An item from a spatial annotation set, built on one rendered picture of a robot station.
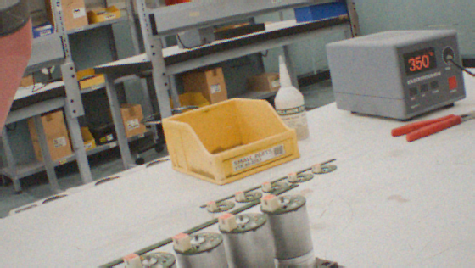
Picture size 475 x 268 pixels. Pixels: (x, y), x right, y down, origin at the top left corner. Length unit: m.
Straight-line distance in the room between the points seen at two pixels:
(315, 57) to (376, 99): 5.48
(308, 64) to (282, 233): 5.84
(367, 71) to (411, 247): 0.39
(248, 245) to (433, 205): 0.19
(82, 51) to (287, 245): 4.64
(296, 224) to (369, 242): 0.10
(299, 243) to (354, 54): 0.47
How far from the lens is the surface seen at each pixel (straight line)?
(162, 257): 0.29
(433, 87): 0.74
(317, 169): 0.59
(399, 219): 0.45
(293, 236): 0.33
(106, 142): 4.52
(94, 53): 4.97
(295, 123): 0.72
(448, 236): 0.41
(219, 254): 0.30
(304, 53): 6.13
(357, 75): 0.77
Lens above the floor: 0.92
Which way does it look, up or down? 12 degrees down
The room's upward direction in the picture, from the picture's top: 12 degrees counter-clockwise
